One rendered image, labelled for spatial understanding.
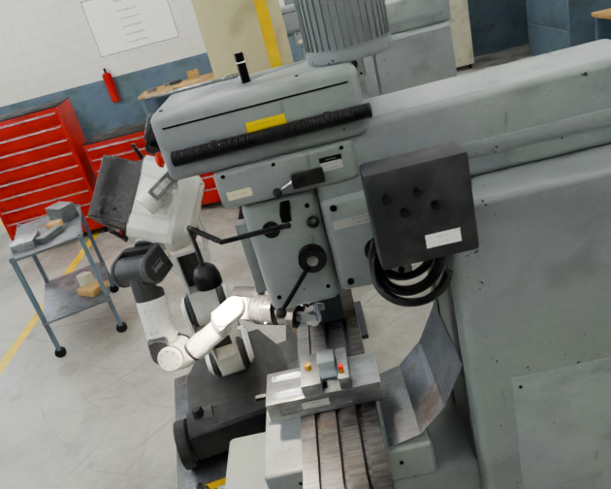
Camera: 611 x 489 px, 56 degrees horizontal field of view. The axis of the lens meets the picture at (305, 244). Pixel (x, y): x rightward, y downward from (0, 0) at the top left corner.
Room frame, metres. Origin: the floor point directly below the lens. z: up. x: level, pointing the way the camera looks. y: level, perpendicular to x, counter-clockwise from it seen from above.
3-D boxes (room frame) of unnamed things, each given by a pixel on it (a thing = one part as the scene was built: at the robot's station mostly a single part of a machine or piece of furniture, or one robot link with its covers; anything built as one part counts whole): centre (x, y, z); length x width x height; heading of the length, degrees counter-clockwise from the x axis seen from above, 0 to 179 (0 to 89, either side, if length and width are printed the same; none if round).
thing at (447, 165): (1.05, -0.24, 1.62); 0.20 x 0.09 x 0.21; 86
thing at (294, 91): (1.40, 0.02, 1.81); 0.47 x 0.26 x 0.16; 86
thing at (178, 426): (1.87, 0.69, 0.50); 0.20 x 0.05 x 0.20; 7
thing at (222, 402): (2.14, 0.45, 0.59); 0.64 x 0.52 x 0.33; 7
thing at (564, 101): (1.37, -0.46, 1.66); 0.80 x 0.23 x 0.20; 86
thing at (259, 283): (1.41, 0.14, 1.44); 0.04 x 0.04 x 0.21; 86
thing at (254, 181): (1.40, -0.01, 1.68); 0.34 x 0.24 x 0.10; 86
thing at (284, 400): (1.44, 0.06, 0.96); 0.35 x 0.15 x 0.11; 85
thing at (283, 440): (1.40, 0.03, 0.77); 0.50 x 0.35 x 0.12; 86
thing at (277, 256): (1.40, 0.03, 1.47); 0.21 x 0.19 x 0.32; 176
